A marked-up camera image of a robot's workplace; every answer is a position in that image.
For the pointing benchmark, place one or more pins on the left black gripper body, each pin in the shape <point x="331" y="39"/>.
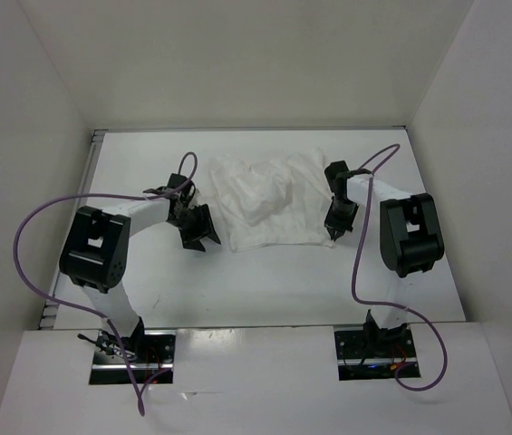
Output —
<point x="189" y="221"/>

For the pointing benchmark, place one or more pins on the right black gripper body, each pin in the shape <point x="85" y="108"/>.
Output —
<point x="342" y="214"/>

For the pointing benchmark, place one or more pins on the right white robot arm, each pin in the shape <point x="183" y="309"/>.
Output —
<point x="409" y="241"/>

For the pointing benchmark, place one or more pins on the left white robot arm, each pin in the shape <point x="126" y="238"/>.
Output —
<point x="95" y="256"/>

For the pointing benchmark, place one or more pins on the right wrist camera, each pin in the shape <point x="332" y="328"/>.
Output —
<point x="336" y="175"/>

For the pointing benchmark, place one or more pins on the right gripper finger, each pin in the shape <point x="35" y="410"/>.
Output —
<point x="341" y="229"/>
<point x="333" y="232"/>

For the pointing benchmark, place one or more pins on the white skirt cloth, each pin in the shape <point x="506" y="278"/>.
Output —
<point x="274" y="202"/>

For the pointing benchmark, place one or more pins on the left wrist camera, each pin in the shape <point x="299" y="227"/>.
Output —
<point x="180" y="184"/>

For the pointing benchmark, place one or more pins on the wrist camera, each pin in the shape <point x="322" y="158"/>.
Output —
<point x="336" y="175"/>
<point x="180" y="184"/>

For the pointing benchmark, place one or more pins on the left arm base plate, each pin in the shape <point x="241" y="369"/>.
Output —
<point x="155" y="361"/>

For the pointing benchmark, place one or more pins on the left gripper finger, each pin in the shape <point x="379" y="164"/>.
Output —
<point x="207" y="228"/>
<point x="192" y="242"/>

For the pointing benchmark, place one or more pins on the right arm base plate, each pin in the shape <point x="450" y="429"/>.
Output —
<point x="357" y="360"/>

